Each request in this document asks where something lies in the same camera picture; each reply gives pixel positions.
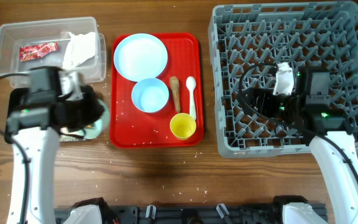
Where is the yellow plastic cup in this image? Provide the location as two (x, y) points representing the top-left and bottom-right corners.
(170, 113), (196, 141)

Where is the white napkin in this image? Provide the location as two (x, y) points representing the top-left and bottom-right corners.
(62, 32), (96, 70)

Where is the brown carrot-shaped food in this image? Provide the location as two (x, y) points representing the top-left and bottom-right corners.
(169, 76), (181, 113)

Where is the white plastic spoon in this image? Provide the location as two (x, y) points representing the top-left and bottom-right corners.
(186, 76), (197, 120)

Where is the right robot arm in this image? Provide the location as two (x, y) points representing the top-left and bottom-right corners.
(237, 64), (358, 223)

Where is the white rice pile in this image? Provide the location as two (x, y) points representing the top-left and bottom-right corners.
(60, 133), (84, 142)

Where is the mint green bowl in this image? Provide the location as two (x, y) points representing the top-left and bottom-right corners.
(84, 100), (110, 140)

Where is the red serving tray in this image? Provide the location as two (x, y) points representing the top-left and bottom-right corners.
(109, 32), (204, 149)

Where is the black plastic tray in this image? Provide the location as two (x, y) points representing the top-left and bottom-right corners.
(3, 86), (94, 145)

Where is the light blue plate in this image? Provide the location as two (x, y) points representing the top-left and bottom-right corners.
(113, 33), (168, 82)

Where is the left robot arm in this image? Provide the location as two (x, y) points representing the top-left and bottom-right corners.
(4, 67), (109, 223)

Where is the red snack wrapper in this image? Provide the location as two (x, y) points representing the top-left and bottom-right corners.
(19, 42), (59, 62)

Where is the grey dishwasher rack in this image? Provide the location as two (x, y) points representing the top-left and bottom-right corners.
(208, 1), (358, 158)

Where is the light blue bowl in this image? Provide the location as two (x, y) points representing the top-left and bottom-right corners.
(131, 78), (170, 113)

